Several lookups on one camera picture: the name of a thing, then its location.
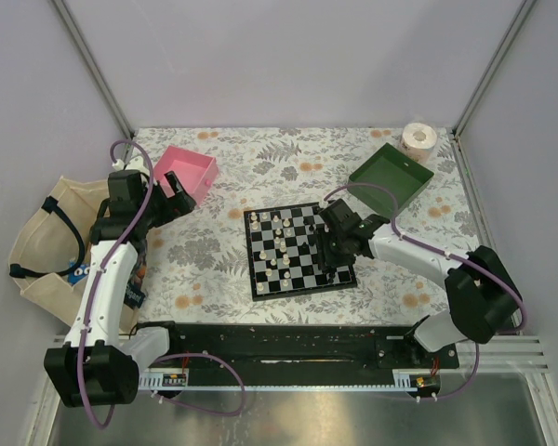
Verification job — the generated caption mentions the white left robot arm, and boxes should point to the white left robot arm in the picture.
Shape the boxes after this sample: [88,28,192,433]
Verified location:
[44,170,196,407]

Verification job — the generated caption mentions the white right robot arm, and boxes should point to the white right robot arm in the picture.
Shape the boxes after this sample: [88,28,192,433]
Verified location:
[317,199,525,368]

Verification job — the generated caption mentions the pink square tray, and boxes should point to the pink square tray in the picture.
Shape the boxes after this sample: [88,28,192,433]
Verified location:
[154,146,219,206]

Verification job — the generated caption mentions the black and white chessboard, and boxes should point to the black and white chessboard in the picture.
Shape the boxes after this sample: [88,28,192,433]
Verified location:
[244,203,357,302]

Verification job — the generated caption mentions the floral patterned table mat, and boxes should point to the floral patterned table mat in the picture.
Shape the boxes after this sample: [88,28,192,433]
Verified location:
[120,125,502,329]

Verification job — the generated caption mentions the green square tray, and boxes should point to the green square tray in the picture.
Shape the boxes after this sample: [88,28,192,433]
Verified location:
[349,143,434,217]

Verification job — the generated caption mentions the blue printed package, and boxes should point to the blue printed package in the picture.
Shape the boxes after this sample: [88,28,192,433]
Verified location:
[67,263,89,284]

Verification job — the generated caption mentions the beige canvas tote bag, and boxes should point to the beige canvas tote bag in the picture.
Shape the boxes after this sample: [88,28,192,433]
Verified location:
[8,177,109,326]

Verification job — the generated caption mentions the toilet paper roll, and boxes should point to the toilet paper roll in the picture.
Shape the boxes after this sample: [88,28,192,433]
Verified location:
[400,122,438,164]

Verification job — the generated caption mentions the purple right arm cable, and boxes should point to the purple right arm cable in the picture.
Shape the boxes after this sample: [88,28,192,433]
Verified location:
[323,182,529,401]

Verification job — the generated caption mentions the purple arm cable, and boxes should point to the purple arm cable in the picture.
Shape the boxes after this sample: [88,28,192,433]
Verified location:
[76,138,246,431]
[323,182,529,401]

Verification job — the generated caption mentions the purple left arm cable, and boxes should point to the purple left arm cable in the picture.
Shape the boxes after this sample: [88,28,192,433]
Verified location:
[76,138,246,431]

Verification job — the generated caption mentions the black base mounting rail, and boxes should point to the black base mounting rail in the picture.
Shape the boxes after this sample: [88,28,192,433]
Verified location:
[139,321,459,394]

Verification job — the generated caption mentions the aluminium frame post left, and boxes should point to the aluminium frame post left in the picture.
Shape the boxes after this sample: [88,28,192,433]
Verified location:
[48,0,134,138]

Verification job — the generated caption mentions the aluminium frame post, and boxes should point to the aluminium frame post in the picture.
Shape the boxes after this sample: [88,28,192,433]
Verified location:
[451,0,538,140]
[48,0,134,138]

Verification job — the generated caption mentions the aluminium frame post right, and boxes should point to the aluminium frame post right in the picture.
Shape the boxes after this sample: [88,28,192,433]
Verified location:
[451,0,538,140]

